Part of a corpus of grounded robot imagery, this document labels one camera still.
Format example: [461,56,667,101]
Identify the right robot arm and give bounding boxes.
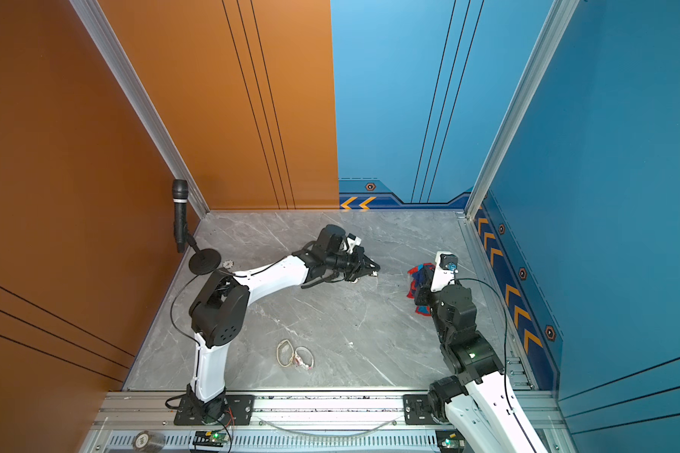
[409,262,548,452]

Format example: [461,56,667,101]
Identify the silver tape roll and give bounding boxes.
[132,430,166,453]

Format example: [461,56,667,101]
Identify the green circuit board left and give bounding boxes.
[191,430,232,452]

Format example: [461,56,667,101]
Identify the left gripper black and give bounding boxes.
[326,246,383,282]

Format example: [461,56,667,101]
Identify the pink white watch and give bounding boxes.
[293,347,315,370]

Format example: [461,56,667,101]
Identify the green circuit board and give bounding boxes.
[191,430,232,452]
[434,430,466,453]

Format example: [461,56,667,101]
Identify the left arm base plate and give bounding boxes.
[174,394,255,427]

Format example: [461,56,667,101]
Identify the black microphone on stand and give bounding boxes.
[172,179,221,276]

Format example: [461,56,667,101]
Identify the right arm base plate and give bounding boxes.
[402,394,448,426]

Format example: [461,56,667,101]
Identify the beige band watch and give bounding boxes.
[276,339,296,368]

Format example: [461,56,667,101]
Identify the green circuit board right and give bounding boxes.
[434,430,466,453]

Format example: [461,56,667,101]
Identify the red and blue cloth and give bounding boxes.
[407,263,436,317]

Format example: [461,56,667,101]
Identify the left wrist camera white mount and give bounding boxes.
[345,233,362,254]

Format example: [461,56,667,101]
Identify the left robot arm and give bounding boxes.
[189,225,381,404]

